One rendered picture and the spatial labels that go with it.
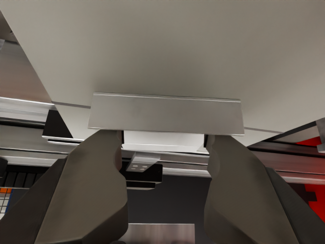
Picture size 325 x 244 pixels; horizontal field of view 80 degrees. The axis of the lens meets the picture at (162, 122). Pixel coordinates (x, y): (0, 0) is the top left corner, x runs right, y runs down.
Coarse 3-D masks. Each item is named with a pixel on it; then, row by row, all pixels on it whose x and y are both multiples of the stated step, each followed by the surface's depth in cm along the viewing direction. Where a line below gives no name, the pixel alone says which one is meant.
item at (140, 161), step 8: (136, 152) 26; (144, 152) 26; (136, 160) 28; (144, 160) 28; (152, 160) 28; (128, 168) 36; (136, 168) 35; (144, 168) 35; (152, 168) 41; (160, 168) 41; (128, 176) 39; (136, 176) 39; (144, 176) 40; (152, 176) 40; (160, 176) 41; (128, 184) 39; (136, 184) 40; (144, 184) 40; (152, 184) 41
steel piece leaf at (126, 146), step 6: (126, 144) 21; (132, 144) 21; (138, 144) 21; (144, 144) 21; (150, 150) 23; (156, 150) 23; (162, 150) 23; (168, 150) 23; (174, 150) 23; (180, 150) 23; (186, 150) 23; (192, 150) 22
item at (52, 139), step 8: (48, 112) 21; (56, 112) 21; (48, 120) 21; (56, 120) 21; (48, 128) 20; (56, 128) 20; (64, 128) 21; (48, 136) 20; (56, 136) 20; (64, 136) 20; (72, 136) 21; (64, 144) 23; (72, 144) 23; (152, 152) 25; (160, 152) 25; (168, 152) 25; (176, 152) 25; (184, 152) 25; (192, 152) 26
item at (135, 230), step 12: (132, 228) 20; (144, 228) 21; (156, 228) 21; (168, 228) 21; (180, 228) 21; (192, 228) 22; (120, 240) 20; (132, 240) 20; (144, 240) 20; (156, 240) 20; (168, 240) 21; (180, 240) 21; (192, 240) 21
